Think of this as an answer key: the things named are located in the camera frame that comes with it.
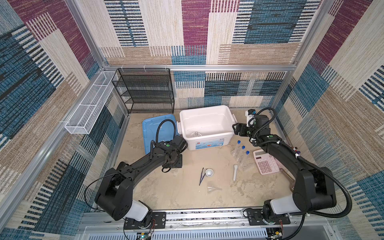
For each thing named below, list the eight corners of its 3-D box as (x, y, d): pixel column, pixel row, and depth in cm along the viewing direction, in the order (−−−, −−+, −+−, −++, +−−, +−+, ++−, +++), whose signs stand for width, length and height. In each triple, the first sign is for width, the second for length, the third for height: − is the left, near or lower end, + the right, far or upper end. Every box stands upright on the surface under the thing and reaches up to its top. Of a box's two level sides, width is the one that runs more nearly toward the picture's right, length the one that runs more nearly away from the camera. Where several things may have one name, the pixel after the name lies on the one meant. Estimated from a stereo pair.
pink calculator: (261, 174, 90) (263, 172, 87) (252, 152, 99) (253, 150, 96) (278, 172, 90) (280, 170, 88) (267, 150, 100) (269, 148, 97)
